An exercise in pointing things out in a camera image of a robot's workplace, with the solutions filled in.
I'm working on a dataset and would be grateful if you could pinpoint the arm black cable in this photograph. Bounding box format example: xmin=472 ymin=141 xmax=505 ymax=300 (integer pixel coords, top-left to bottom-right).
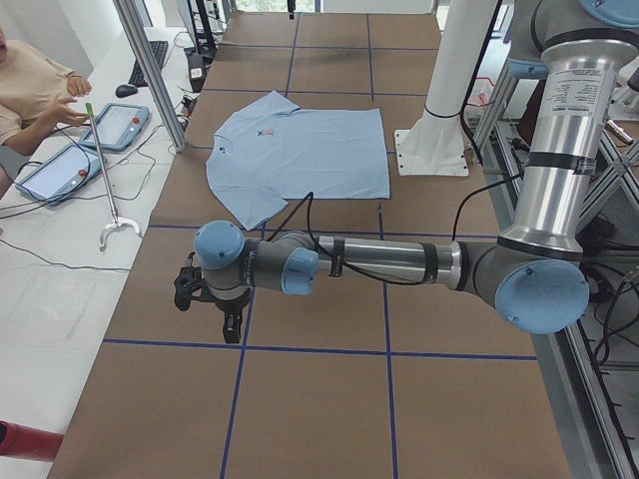
xmin=263 ymin=191 xmax=435 ymax=286

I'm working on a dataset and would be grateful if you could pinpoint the person in beige shirt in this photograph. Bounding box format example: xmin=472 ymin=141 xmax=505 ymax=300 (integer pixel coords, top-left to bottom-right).
xmin=0 ymin=27 xmax=94 ymax=201

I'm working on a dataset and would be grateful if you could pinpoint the black computer mouse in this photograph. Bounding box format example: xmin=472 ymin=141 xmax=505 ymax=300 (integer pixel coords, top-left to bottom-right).
xmin=115 ymin=84 xmax=138 ymax=99

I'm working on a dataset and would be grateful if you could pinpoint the aluminium frame rack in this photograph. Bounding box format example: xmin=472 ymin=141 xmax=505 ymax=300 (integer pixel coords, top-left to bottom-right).
xmin=473 ymin=59 xmax=639 ymax=479

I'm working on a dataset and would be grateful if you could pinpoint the far blue teach pendant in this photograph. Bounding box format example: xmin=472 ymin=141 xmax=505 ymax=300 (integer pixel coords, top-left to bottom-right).
xmin=91 ymin=103 xmax=150 ymax=153

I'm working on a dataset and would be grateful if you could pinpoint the aluminium frame post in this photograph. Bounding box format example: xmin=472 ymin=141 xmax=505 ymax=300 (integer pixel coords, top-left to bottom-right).
xmin=113 ymin=0 xmax=186 ymax=153

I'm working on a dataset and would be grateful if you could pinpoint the black keyboard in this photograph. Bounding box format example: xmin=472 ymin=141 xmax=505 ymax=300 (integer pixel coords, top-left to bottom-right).
xmin=127 ymin=40 xmax=170 ymax=88

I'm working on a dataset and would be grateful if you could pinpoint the metal reacher grabber stick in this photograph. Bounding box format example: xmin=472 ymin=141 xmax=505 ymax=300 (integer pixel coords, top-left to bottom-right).
xmin=85 ymin=102 xmax=142 ymax=252

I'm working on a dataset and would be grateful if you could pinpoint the black power adapter box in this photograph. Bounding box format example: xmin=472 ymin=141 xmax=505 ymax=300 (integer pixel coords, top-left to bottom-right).
xmin=187 ymin=53 xmax=207 ymax=93

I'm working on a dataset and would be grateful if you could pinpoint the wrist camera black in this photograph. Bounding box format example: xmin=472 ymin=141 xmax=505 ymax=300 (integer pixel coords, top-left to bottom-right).
xmin=174 ymin=251 xmax=203 ymax=311

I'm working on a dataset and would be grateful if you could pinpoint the red fire extinguisher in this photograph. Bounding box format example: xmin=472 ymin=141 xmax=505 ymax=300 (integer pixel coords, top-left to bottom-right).
xmin=1 ymin=421 xmax=64 ymax=462

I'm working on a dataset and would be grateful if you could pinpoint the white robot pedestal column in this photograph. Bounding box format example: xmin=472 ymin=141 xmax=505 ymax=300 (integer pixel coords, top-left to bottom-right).
xmin=394 ymin=0 xmax=500 ymax=177

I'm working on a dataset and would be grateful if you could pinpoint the blue teach pendant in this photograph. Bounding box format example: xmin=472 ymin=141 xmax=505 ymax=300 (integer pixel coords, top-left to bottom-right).
xmin=15 ymin=145 xmax=101 ymax=203
xmin=91 ymin=103 xmax=150 ymax=153

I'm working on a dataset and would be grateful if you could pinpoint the near blue teach pendant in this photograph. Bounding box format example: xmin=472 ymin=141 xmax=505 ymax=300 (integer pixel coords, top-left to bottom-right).
xmin=15 ymin=145 xmax=101 ymax=203

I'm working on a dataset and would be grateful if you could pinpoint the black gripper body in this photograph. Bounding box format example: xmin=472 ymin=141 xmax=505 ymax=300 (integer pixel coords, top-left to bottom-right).
xmin=207 ymin=284 xmax=252 ymax=313

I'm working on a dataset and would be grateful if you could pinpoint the light blue t-shirt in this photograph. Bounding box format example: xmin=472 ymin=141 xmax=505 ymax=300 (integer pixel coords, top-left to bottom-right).
xmin=206 ymin=92 xmax=390 ymax=230

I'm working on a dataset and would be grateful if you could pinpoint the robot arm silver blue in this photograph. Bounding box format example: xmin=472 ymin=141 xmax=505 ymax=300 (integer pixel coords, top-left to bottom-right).
xmin=175 ymin=1 xmax=638 ymax=343

